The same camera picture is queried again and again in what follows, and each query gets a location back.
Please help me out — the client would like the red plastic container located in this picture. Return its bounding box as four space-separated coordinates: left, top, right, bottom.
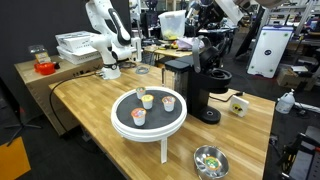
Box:
33 61 57 76

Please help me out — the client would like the black power cord with plug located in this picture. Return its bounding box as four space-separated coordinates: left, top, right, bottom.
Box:
209 90 245 103

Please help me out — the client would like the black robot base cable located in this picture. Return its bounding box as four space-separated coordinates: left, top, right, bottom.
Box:
48 71 102 135

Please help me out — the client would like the pink cloth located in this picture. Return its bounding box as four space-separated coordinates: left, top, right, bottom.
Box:
175 36 202 52

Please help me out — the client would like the beige wooden cabinet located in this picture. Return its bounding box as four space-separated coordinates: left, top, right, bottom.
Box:
14 54 105 137

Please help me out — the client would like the coffee pod with yellow lid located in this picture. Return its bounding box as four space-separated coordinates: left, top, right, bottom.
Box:
140 94 155 111

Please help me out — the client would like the brown cardboard box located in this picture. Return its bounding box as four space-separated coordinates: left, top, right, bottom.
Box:
276 65 316 92

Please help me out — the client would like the round white side table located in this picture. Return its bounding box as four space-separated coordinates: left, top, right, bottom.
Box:
110 85 188 165

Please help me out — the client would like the white panel with blue logo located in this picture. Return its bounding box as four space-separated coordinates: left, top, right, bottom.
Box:
246 24 295 80

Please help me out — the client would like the white plastic bottle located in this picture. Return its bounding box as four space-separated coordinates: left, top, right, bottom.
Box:
275 88 297 115

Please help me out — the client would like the black floor tripod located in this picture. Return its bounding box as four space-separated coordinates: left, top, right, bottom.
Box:
4 105 43 148

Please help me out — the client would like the black camera stand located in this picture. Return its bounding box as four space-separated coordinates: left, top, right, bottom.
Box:
275 125 320 180

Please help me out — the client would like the black coffee maker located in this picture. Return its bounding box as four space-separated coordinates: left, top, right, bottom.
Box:
162 35 233 125

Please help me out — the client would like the white box with yellow label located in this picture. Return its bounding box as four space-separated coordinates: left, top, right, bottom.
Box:
229 94 250 118

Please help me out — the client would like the grey coiled cable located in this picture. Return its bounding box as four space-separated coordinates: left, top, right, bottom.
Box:
134 65 151 75

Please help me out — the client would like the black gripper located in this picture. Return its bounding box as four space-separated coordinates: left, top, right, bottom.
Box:
199 1 226 36

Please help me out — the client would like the clear plastic storage bin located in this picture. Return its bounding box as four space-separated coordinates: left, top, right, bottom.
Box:
157 9 187 41

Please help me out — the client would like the coffee pod with purple lid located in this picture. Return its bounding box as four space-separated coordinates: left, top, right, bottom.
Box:
161 95 177 113

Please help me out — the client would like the coffee pod with orange lid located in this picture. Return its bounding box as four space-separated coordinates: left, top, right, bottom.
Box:
130 107 148 127

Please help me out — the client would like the coffee pod with teal lid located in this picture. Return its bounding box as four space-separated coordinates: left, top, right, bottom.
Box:
135 86 147 100

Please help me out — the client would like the coffee pod with green lid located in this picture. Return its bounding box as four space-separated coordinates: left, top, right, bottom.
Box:
203 155 222 173

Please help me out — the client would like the clear plastic jar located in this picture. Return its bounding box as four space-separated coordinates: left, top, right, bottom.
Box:
28 44 52 65

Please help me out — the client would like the round metal bowl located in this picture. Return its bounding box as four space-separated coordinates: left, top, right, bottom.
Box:
193 144 230 180

